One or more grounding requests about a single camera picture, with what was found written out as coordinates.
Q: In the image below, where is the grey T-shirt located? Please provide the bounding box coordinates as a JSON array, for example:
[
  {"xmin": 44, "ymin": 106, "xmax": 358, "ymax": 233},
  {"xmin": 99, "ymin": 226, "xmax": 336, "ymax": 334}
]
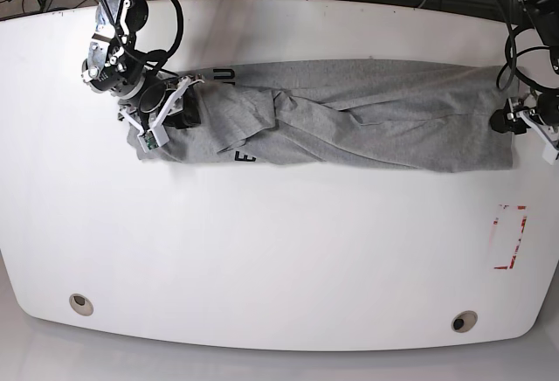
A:
[{"xmin": 137, "ymin": 59, "xmax": 519, "ymax": 173}]

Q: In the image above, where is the table grommet hole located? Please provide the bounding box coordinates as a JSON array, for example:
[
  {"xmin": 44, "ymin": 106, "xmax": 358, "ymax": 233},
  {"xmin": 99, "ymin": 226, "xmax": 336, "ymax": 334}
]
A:
[
  {"xmin": 451, "ymin": 310, "xmax": 478, "ymax": 333},
  {"xmin": 69, "ymin": 294, "xmax": 93, "ymax": 316}
]

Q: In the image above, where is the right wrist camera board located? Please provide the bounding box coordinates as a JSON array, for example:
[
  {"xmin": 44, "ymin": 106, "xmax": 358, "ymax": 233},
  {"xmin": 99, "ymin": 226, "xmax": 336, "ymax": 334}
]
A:
[{"xmin": 137, "ymin": 131, "xmax": 169, "ymax": 153}]

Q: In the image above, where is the left table grommet hole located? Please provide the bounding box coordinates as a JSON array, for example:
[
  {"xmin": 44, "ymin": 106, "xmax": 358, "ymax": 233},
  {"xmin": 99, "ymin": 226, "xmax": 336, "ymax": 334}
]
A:
[{"xmin": 69, "ymin": 294, "xmax": 93, "ymax": 316}]

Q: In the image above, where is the red tape marking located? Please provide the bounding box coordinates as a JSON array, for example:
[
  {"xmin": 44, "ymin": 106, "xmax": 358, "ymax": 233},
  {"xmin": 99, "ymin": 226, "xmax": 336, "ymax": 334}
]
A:
[{"xmin": 488, "ymin": 204, "xmax": 528, "ymax": 270}]

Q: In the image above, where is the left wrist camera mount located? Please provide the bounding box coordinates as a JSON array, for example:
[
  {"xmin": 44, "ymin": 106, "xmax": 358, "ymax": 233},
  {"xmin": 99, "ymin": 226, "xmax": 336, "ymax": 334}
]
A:
[{"xmin": 542, "ymin": 141, "xmax": 559, "ymax": 165}]

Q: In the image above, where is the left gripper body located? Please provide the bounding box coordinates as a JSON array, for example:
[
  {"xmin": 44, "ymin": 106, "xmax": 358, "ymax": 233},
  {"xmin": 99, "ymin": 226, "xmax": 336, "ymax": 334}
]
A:
[{"xmin": 503, "ymin": 93, "xmax": 558, "ymax": 148}]

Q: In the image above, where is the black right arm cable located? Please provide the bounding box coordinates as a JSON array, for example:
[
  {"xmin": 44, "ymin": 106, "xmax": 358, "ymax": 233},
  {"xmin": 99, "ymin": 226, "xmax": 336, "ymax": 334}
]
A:
[{"xmin": 80, "ymin": 0, "xmax": 184, "ymax": 76}]

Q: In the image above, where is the right table grommet hole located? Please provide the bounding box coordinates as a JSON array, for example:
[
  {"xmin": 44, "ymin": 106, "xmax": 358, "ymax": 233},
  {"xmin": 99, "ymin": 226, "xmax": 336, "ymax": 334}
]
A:
[{"xmin": 451, "ymin": 310, "xmax": 478, "ymax": 333}]

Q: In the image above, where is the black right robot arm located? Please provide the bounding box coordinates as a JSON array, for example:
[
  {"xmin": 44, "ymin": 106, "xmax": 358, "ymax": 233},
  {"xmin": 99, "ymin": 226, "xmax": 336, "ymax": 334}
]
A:
[{"xmin": 81, "ymin": 0, "xmax": 202, "ymax": 150}]

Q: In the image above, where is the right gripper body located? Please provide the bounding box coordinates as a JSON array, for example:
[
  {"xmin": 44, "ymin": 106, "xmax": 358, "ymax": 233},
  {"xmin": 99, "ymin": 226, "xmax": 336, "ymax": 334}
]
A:
[{"xmin": 82, "ymin": 62, "xmax": 203, "ymax": 135}]

